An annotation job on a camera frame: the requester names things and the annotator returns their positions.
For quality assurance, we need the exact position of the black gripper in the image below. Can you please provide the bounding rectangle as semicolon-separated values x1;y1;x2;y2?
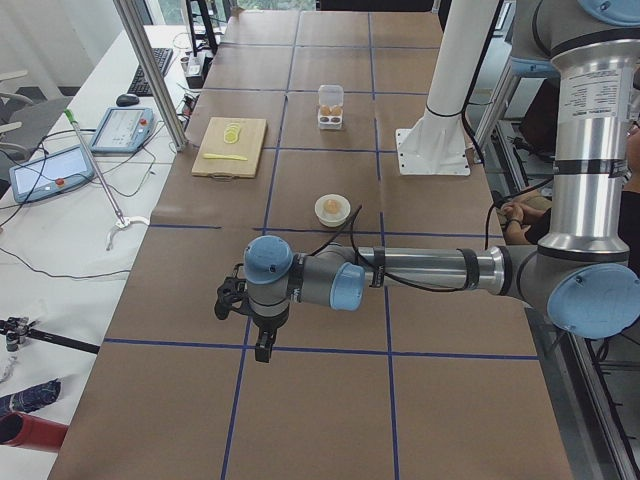
252;314;286;363

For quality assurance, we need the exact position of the brown egg from bowl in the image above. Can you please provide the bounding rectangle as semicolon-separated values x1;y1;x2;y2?
323;198;341;214

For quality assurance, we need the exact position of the clear plastic egg box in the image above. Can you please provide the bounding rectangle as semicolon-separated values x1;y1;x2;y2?
317;84;344;130

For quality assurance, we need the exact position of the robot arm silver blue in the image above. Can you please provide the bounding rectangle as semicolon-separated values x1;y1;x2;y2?
241;1;639;362

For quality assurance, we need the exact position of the white bowl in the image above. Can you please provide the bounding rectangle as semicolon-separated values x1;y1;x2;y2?
314;194;351;228

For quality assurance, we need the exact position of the yellow plastic knife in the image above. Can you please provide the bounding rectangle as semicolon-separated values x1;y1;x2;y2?
202;153;248;161

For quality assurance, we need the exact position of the wooden cutting board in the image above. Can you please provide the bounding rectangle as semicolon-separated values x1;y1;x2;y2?
191;117;267;178

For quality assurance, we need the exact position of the lemon slice stack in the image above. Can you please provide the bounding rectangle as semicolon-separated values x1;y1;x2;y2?
223;122;242;144

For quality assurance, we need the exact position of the folded dark umbrella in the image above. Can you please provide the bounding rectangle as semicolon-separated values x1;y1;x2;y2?
0;379;61;416

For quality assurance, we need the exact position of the black tripod clamp tool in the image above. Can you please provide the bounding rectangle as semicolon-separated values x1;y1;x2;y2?
0;317;100;354

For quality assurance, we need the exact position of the red cylinder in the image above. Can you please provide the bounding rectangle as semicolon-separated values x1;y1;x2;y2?
1;412;68;452

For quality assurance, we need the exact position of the teach pendant far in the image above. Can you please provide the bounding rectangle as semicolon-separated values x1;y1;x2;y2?
90;107;155;155

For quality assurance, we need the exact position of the teach pendant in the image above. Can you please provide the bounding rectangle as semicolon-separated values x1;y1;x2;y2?
90;107;155;155
9;145;95;204

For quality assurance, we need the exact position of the teach pendant near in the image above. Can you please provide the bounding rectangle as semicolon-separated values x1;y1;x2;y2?
9;145;95;204

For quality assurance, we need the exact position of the black computer mouse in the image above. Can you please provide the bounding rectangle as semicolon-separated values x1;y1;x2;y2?
116;93;140;107

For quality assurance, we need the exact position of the black keyboard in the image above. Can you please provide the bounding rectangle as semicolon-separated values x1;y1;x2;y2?
127;47;175;97

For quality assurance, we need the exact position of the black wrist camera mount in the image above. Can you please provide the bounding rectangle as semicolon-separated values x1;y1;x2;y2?
214;263;252;320

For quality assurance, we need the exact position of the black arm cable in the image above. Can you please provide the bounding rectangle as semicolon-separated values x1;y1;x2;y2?
304;174;556;294

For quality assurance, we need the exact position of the grabber stick green handle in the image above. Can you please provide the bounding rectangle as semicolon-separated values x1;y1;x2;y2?
64;109;150;251

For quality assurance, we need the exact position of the white camera pole with base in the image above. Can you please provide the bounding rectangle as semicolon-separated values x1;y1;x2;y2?
396;0;501;176

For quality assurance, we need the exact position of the aluminium frame post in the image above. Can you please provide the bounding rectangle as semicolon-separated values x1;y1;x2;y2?
113;0;188;152

